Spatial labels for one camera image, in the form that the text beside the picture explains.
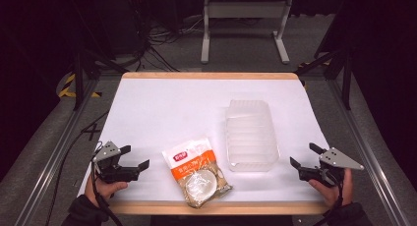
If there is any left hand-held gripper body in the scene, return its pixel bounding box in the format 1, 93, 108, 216
91, 141, 141, 185

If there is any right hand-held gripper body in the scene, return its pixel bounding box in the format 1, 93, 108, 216
298, 146, 366, 189

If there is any person's left hand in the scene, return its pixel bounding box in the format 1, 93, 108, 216
84, 176, 130, 208

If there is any person's right hand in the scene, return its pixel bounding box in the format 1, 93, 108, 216
308, 168, 355, 208

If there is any clear plastic container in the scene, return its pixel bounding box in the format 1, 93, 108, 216
224, 98, 281, 173

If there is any white table sheet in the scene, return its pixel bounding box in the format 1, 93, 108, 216
77, 78, 330, 202

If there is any orange and white snack packet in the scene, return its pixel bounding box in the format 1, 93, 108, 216
161, 137, 234, 209

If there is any black metal stand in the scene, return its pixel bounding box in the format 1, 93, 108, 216
67, 48, 129, 112
294, 47, 357, 111

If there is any yellow and black floor tape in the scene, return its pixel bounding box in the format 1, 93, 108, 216
57, 73, 102, 99

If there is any person's dark torso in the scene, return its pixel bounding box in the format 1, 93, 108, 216
149, 214, 295, 226

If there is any white metal stand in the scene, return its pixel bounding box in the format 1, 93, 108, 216
200, 0, 295, 65

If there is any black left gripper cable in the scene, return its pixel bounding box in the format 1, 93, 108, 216
90, 141, 125, 226

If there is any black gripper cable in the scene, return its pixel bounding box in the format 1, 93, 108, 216
313, 173, 346, 226
90, 141, 125, 226

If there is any aluminium frame rail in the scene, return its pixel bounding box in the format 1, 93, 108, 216
13, 77, 101, 226
326, 77, 412, 226

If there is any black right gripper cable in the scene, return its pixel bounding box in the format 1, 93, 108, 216
313, 173, 346, 226

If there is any black floor cable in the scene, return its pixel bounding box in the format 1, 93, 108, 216
43, 110, 111, 226

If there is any bundle of floor cables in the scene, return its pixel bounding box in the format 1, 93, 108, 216
126, 0, 206, 73

